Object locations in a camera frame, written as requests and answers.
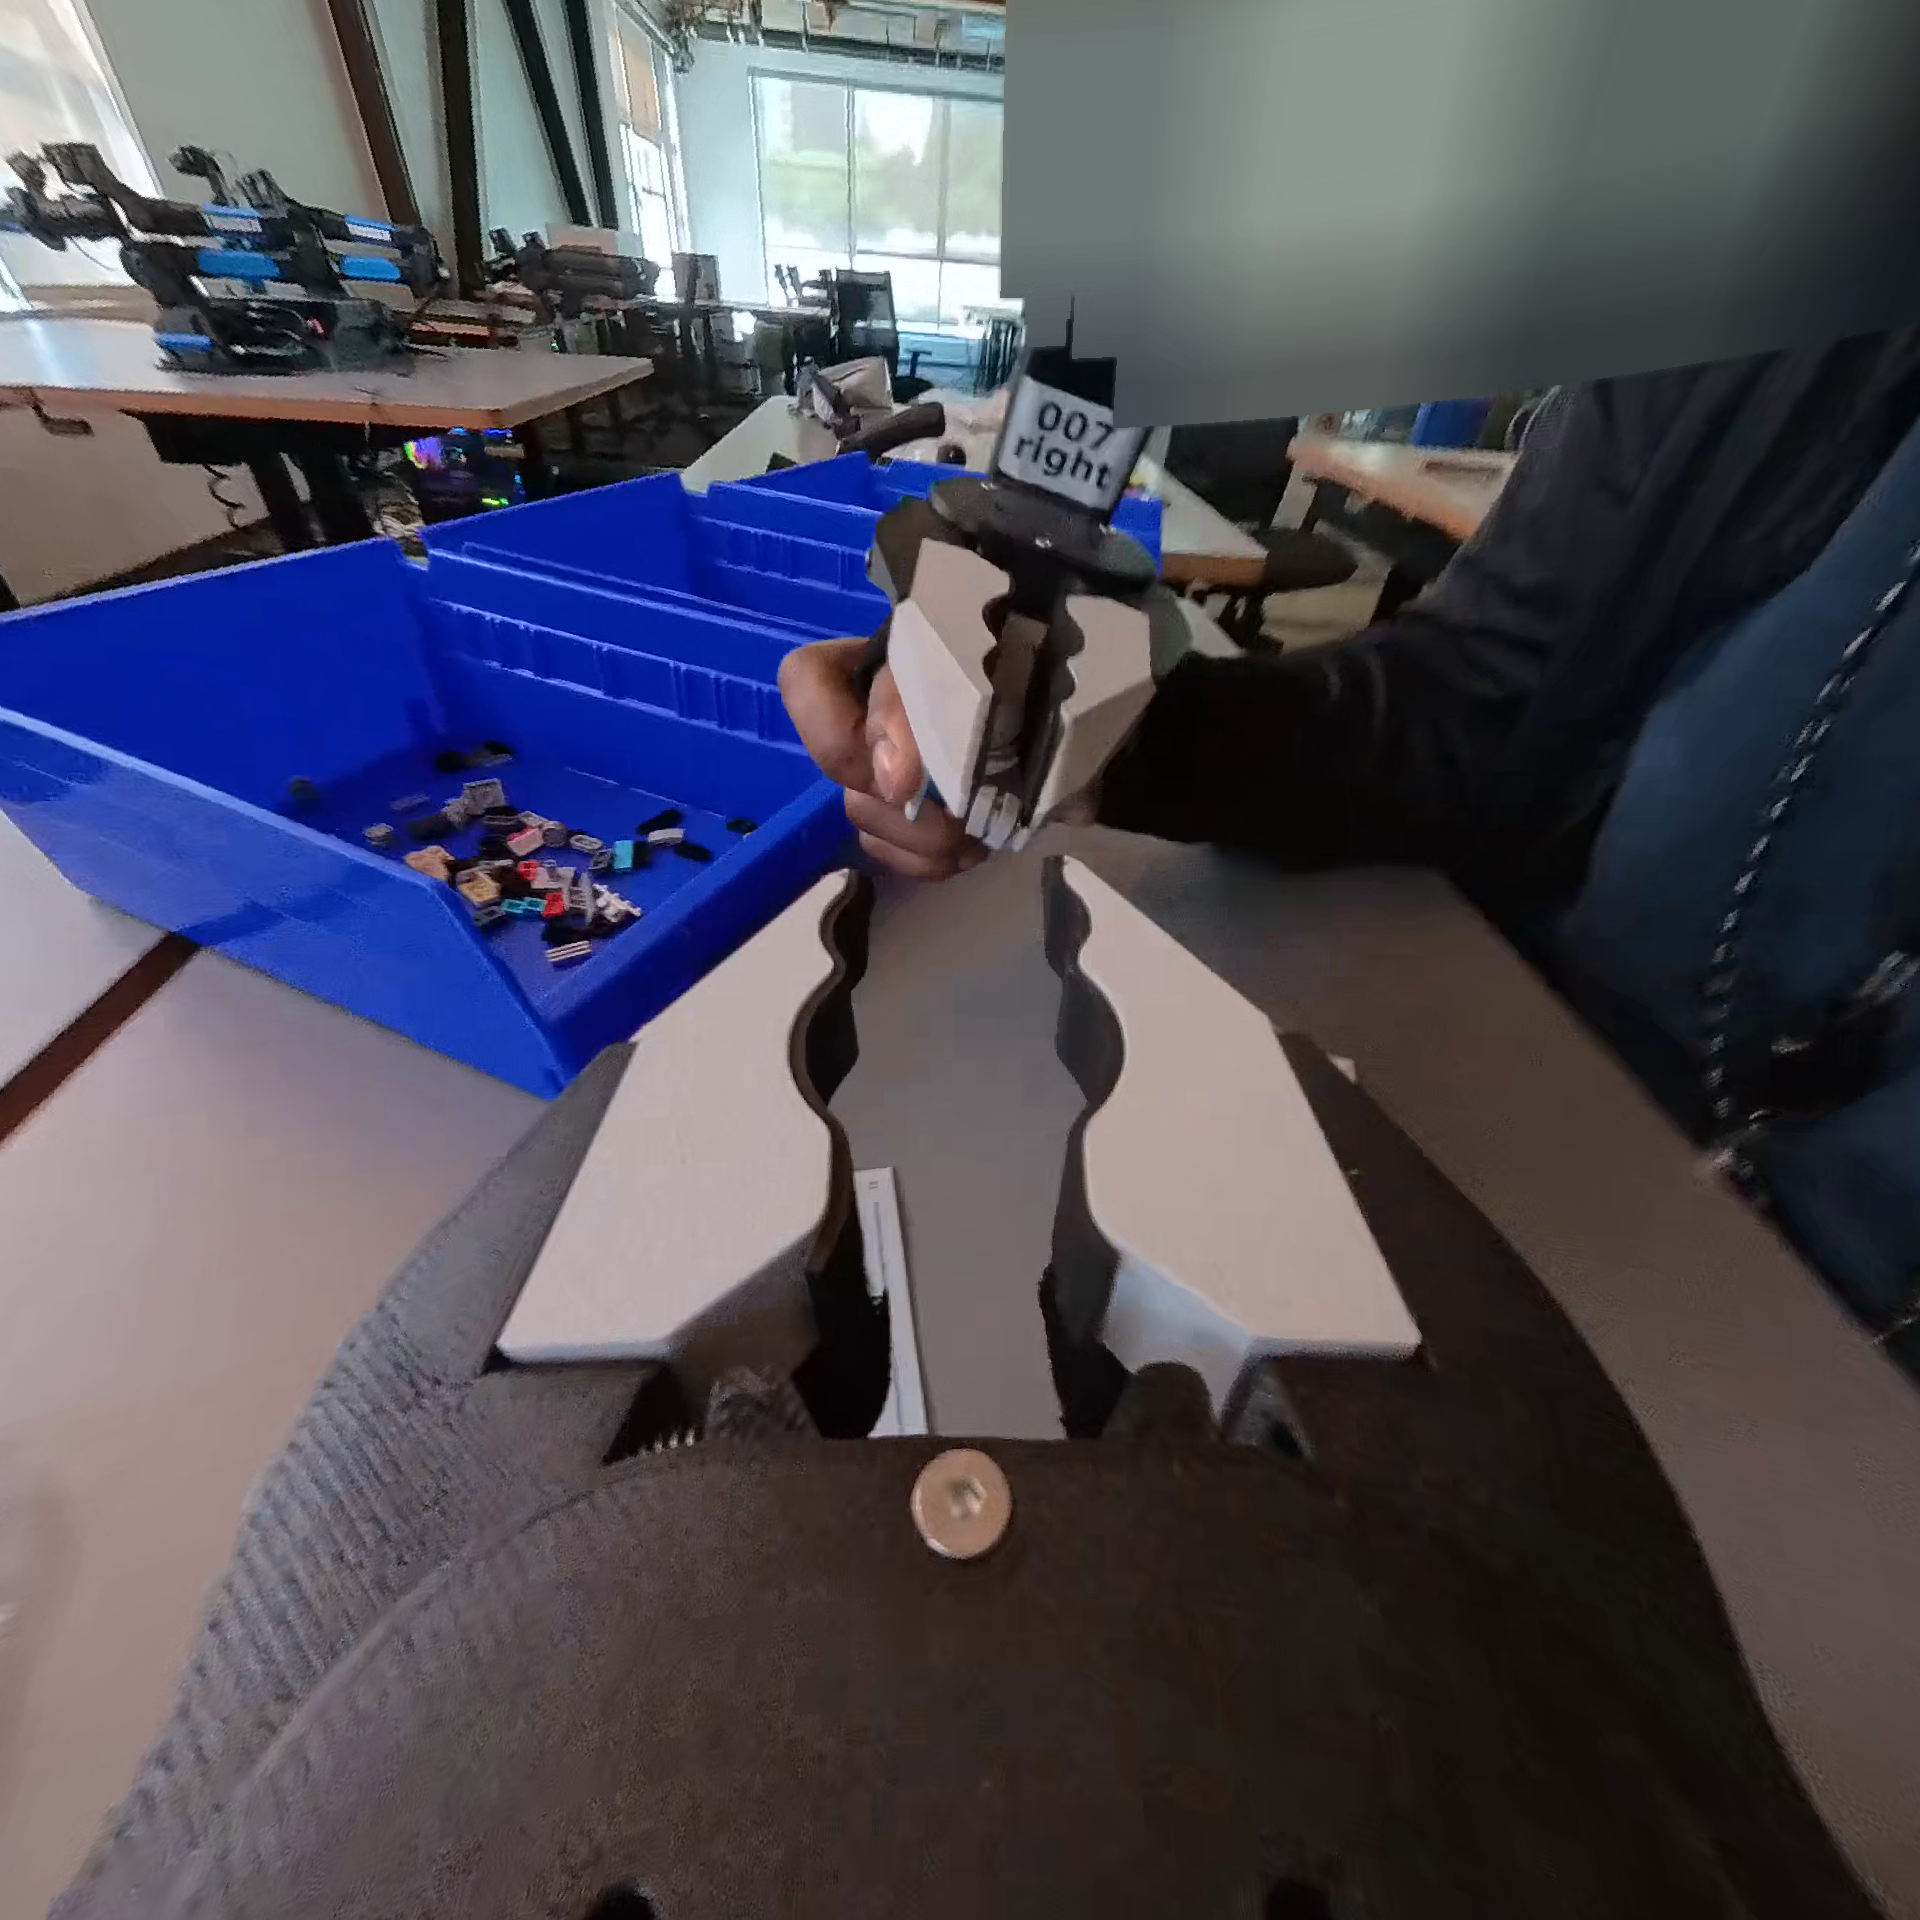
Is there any equipment workbench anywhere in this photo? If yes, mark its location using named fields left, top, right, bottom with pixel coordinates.
left=0, top=312, right=658, bottom=560

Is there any person's navy hoodie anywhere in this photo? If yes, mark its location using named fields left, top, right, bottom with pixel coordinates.
left=1551, top=449, right=1920, bottom=1359

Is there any grey black handheld device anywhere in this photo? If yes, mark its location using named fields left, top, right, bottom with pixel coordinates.
left=795, top=359, right=949, bottom=455

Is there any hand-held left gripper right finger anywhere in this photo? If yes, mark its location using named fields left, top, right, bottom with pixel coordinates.
left=1042, top=855, right=1425, bottom=1442

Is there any wooden top desk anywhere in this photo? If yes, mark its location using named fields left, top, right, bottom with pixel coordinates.
left=1286, top=432, right=1519, bottom=545

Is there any grey work desk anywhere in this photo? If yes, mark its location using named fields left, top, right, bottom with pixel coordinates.
left=0, top=840, right=1920, bottom=1920

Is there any pile of loose bricks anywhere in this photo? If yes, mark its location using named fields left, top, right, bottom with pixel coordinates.
left=282, top=739, right=761, bottom=972

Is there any toy building instruction booklet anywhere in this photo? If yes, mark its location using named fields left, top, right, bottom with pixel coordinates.
left=850, top=1166, right=933, bottom=1438

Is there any person's right hand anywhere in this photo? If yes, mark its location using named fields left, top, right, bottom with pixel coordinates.
left=776, top=633, right=1104, bottom=887

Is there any black office chair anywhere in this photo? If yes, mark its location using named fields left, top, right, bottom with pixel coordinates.
left=1198, top=522, right=1361, bottom=650
left=829, top=271, right=904, bottom=380

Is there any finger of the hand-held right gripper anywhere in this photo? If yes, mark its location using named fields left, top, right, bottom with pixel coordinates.
left=1019, top=592, right=1168, bottom=844
left=886, top=538, right=1025, bottom=820

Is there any person's black jacket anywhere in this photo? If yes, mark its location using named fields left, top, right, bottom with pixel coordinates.
left=1395, top=319, right=1920, bottom=938

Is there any person's right forearm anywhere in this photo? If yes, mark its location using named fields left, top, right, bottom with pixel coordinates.
left=1092, top=600, right=1517, bottom=878

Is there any black white drawstring cord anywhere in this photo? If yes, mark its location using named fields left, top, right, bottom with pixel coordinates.
left=1698, top=538, right=1920, bottom=1190

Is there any blue plastic bin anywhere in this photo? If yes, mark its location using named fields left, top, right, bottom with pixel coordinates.
left=0, top=538, right=859, bottom=1100
left=417, top=468, right=904, bottom=752
left=701, top=449, right=1169, bottom=605

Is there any rainbow-lit computer tower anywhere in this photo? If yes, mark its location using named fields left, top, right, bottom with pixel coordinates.
left=395, top=427, right=530, bottom=507

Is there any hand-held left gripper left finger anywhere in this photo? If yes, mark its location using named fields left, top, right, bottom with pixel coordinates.
left=494, top=865, right=876, bottom=1419

